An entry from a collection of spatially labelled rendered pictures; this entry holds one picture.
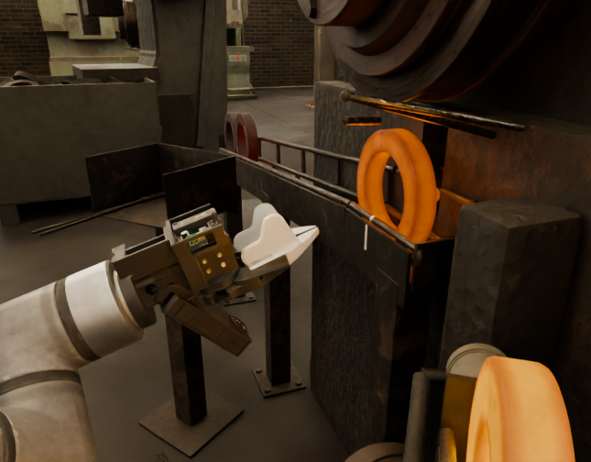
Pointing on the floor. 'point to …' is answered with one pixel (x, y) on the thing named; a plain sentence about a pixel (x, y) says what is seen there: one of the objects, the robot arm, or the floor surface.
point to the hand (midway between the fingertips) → (309, 238)
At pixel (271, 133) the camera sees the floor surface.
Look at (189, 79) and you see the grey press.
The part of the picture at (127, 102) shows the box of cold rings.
